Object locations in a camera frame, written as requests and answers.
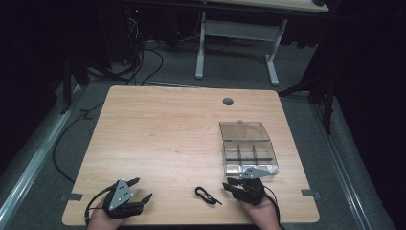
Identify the black cord loop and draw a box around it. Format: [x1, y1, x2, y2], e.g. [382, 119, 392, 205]
[194, 186, 223, 206]

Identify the bundle of black cables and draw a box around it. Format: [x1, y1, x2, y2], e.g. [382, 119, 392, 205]
[123, 12, 165, 86]

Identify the person's left hand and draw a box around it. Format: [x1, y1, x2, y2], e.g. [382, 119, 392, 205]
[86, 199, 129, 230]

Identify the grey tape strip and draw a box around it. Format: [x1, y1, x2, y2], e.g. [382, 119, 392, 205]
[301, 188, 322, 197]
[59, 193, 83, 202]

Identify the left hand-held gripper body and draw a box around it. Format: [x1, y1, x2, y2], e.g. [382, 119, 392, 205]
[101, 178, 145, 220]

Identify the person's right hand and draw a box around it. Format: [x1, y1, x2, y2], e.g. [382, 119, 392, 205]
[238, 195, 282, 230]

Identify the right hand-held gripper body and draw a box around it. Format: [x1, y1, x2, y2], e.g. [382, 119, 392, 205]
[235, 167, 273, 206]

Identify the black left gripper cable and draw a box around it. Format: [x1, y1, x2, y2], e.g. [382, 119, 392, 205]
[83, 185, 117, 225]

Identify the metal floor rail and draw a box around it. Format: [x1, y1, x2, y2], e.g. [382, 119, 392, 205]
[0, 83, 84, 226]
[309, 101, 375, 230]

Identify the clear plastic compartment box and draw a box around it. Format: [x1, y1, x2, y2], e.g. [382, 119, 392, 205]
[218, 119, 280, 177]

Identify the white-legged desk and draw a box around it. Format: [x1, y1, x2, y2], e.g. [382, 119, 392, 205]
[121, 0, 330, 87]

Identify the black metal stand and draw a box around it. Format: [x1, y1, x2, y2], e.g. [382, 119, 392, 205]
[58, 52, 92, 115]
[278, 75, 337, 136]

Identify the black floor cable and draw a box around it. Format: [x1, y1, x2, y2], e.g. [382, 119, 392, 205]
[52, 101, 107, 185]

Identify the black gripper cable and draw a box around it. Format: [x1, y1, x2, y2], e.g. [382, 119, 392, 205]
[83, 185, 117, 225]
[262, 185, 282, 226]

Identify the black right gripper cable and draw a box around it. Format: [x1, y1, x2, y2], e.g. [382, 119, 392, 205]
[262, 185, 282, 226]

